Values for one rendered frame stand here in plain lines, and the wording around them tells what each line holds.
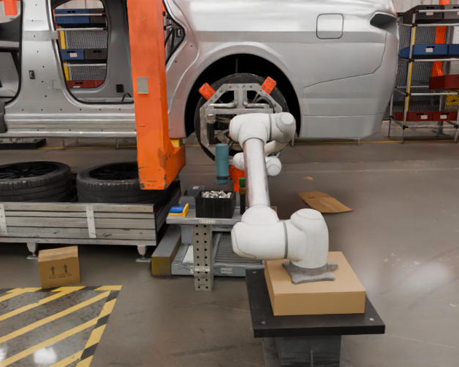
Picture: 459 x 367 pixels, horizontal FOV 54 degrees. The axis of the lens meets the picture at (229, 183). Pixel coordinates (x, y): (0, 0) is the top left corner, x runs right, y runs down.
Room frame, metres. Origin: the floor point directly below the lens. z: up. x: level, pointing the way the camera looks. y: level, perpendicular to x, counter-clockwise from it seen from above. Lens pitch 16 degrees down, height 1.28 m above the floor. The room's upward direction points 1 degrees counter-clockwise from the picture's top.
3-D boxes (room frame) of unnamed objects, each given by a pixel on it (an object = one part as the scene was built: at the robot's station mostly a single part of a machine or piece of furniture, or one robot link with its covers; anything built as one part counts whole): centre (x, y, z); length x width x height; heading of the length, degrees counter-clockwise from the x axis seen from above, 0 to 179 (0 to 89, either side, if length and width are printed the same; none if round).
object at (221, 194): (2.34, 0.08, 0.51); 0.20 x 0.14 x 0.13; 83
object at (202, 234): (2.35, 0.16, 0.21); 0.10 x 0.10 x 0.42; 85
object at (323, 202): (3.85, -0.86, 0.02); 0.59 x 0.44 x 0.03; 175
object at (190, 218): (2.35, 0.13, 0.44); 0.43 x 0.17 x 0.03; 85
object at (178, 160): (3.02, 0.43, 0.69); 0.52 x 0.17 x 0.35; 175
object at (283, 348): (1.73, -0.33, 0.15); 0.50 x 0.50 x 0.30; 2
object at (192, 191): (2.94, 0.23, 0.26); 0.42 x 0.18 x 0.35; 175
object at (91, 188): (3.15, 0.77, 0.39); 0.66 x 0.66 x 0.24
